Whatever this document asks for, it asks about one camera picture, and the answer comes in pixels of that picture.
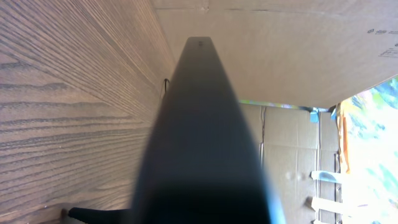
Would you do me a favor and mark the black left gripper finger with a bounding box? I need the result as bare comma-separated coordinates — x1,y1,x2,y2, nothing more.
67,207,132,224

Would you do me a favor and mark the blue Galaxy smartphone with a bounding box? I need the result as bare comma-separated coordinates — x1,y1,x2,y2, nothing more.
126,37,285,223

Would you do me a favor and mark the brown cardboard box wall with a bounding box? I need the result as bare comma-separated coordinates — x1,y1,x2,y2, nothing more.
241,104,341,223

